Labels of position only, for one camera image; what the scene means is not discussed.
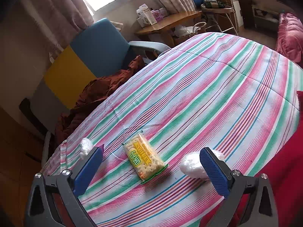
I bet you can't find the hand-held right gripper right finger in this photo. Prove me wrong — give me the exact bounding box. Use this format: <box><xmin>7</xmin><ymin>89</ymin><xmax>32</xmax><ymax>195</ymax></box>
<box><xmin>199</xmin><ymin>147</ymin><xmax>279</xmax><ymax>227</ymax></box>

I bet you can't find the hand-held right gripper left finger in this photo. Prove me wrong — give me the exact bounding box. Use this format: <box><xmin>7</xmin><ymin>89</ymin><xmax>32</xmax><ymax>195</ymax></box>
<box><xmin>25</xmin><ymin>146</ymin><xmax>105</xmax><ymax>227</ymax></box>

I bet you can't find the green edged cracker packet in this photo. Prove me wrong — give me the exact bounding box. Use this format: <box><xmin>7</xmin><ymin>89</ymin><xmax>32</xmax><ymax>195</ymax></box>
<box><xmin>122</xmin><ymin>131</ymin><xmax>169</xmax><ymax>185</ymax></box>

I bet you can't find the large white plastic wrapped ball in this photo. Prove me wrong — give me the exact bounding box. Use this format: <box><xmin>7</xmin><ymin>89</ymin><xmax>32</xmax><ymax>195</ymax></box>
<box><xmin>180</xmin><ymin>149</ymin><xmax>225</xmax><ymax>181</ymax></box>

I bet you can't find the small white plastic wrapped ball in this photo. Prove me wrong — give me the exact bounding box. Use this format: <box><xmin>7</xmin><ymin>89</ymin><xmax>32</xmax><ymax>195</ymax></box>
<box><xmin>79</xmin><ymin>137</ymin><xmax>94</xmax><ymax>160</ymax></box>

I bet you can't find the wooden wardrobe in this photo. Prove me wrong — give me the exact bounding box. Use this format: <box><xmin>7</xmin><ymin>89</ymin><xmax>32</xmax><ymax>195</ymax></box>
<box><xmin>0</xmin><ymin>106</ymin><xmax>48</xmax><ymax>227</ymax></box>

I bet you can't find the dark red cloth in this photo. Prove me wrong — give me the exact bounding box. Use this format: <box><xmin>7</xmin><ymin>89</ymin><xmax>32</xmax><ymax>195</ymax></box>
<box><xmin>54</xmin><ymin>55</ymin><xmax>146</xmax><ymax>147</ymax></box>

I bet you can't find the striped pink green blanket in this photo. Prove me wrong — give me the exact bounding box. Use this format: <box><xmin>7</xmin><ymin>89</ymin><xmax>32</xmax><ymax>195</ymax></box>
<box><xmin>39</xmin><ymin>31</ymin><xmax>303</xmax><ymax>227</ymax></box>

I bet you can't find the grey yellow blue sofa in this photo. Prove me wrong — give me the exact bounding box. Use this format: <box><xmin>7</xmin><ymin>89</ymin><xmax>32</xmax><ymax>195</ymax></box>
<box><xmin>19</xmin><ymin>18</ymin><xmax>171</xmax><ymax>168</ymax></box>

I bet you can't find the white plastic bag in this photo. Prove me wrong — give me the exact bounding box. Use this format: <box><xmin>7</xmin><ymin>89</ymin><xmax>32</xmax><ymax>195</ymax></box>
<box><xmin>174</xmin><ymin>22</ymin><xmax>206</xmax><ymax>38</ymax></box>

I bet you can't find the pink quilted blanket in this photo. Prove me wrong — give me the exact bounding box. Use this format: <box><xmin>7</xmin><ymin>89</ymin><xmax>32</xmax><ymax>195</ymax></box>
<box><xmin>276</xmin><ymin>12</ymin><xmax>303</xmax><ymax>63</ymax></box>

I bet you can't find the wooden desk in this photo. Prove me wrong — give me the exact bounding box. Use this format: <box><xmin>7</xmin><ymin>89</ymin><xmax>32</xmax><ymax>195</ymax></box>
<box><xmin>135</xmin><ymin>11</ymin><xmax>203</xmax><ymax>48</ymax></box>

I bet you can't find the metal folding stool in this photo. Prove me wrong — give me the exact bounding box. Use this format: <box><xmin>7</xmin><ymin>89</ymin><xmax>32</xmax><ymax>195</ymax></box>
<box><xmin>201</xmin><ymin>0</ymin><xmax>238</xmax><ymax>36</ymax></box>

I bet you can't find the white cardboard box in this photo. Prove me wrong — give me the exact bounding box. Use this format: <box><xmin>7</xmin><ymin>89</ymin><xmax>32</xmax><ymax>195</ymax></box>
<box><xmin>136</xmin><ymin>4</ymin><xmax>158</xmax><ymax>27</ymax></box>

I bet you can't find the white cabinet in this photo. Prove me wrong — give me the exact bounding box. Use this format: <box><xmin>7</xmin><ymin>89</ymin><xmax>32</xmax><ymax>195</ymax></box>
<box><xmin>228</xmin><ymin>0</ymin><xmax>244</xmax><ymax>27</ymax></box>

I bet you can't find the small purple box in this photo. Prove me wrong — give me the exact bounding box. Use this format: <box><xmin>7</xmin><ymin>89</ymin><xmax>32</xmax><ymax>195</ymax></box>
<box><xmin>151</xmin><ymin>9</ymin><xmax>166</xmax><ymax>19</ymax></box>

